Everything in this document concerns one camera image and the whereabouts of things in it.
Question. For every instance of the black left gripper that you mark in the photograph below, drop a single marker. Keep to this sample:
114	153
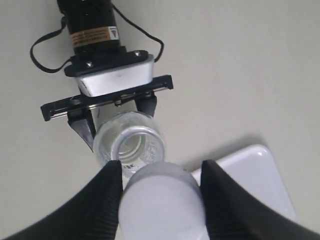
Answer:
84	126

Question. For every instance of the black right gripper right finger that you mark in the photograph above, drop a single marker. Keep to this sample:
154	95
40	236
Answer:
231	213

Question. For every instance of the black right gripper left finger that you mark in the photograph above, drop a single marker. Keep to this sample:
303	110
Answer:
92	214

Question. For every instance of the clear plastic drink bottle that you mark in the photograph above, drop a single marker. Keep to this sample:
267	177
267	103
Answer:
131	137

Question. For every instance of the white bottle cap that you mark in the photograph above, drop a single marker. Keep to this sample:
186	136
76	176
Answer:
162	201

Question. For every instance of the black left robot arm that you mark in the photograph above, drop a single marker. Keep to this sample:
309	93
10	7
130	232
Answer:
93	32

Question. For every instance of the white rectangular plastic tray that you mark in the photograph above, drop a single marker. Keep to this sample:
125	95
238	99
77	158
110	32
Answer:
255	170

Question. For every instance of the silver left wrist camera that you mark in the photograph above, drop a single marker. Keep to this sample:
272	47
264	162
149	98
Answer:
118	79

